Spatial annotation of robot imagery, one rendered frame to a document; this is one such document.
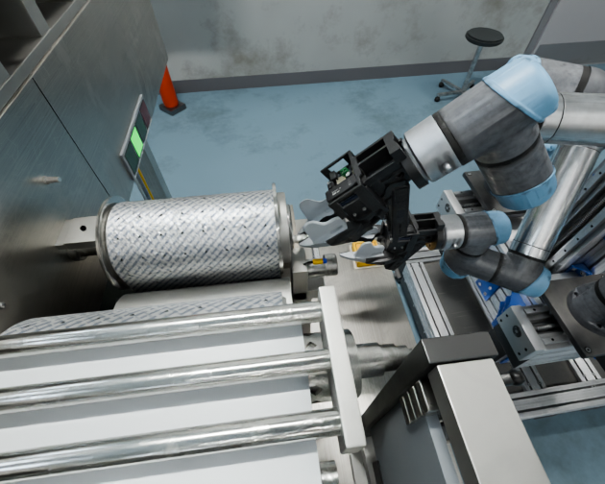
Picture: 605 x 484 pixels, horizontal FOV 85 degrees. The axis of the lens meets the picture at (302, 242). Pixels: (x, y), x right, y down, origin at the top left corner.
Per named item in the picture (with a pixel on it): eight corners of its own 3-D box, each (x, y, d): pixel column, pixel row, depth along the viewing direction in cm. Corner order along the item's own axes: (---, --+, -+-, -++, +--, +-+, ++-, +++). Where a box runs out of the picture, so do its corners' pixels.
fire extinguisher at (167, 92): (187, 101, 310) (168, 36, 266) (185, 115, 295) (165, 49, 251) (161, 103, 308) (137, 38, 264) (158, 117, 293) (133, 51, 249)
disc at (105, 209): (118, 308, 48) (85, 211, 42) (114, 308, 48) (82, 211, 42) (150, 263, 62) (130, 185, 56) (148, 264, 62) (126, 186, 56)
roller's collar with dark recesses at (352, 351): (356, 403, 33) (366, 388, 28) (297, 411, 33) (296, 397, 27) (344, 342, 37) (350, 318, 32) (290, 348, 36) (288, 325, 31)
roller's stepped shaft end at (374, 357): (413, 375, 33) (423, 365, 31) (354, 382, 33) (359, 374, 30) (403, 344, 35) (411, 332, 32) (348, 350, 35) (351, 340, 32)
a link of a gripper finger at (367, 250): (341, 240, 66) (383, 230, 67) (338, 256, 70) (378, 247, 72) (347, 253, 64) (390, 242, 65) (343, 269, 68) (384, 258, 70)
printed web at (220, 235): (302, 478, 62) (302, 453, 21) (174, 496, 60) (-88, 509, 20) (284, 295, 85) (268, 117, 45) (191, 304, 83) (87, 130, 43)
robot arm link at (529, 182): (544, 149, 49) (523, 92, 43) (569, 203, 43) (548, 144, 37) (488, 172, 54) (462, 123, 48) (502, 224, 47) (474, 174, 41)
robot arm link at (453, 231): (442, 229, 76) (456, 257, 72) (423, 230, 76) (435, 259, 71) (453, 206, 70) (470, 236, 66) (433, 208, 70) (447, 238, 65)
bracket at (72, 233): (100, 247, 48) (93, 238, 47) (60, 251, 48) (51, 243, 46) (108, 221, 51) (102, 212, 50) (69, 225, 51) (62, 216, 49)
